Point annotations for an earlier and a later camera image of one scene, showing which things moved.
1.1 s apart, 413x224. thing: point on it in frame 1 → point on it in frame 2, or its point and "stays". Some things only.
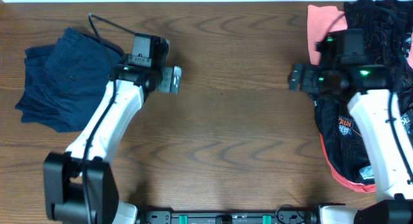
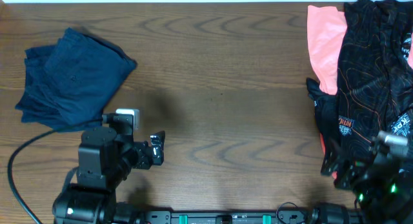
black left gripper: [164, 85] → [144, 159]
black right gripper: [309, 71] → [355, 167]
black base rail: [286, 215] stays
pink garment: [322, 20] stays
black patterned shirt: [388, 26] stays
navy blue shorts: [65, 79] stays
